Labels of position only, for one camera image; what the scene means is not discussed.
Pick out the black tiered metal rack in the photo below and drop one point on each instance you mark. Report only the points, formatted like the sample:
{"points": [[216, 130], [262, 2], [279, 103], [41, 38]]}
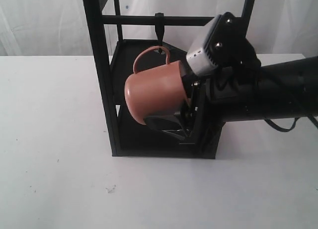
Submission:
{"points": [[115, 41]]}

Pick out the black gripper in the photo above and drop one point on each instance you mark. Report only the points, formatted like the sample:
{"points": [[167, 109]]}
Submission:
{"points": [[198, 122]]}

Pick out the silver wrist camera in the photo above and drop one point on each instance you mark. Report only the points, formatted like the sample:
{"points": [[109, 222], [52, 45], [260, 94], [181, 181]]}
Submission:
{"points": [[199, 56]]}

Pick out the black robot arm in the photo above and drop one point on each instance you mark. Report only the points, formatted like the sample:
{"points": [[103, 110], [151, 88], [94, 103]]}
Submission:
{"points": [[285, 90]]}

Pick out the terracotta pink mug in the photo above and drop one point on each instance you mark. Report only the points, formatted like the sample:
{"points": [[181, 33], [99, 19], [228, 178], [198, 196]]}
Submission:
{"points": [[158, 89]]}

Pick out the white backdrop curtain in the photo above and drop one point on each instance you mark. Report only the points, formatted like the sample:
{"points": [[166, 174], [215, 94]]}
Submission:
{"points": [[58, 27]]}

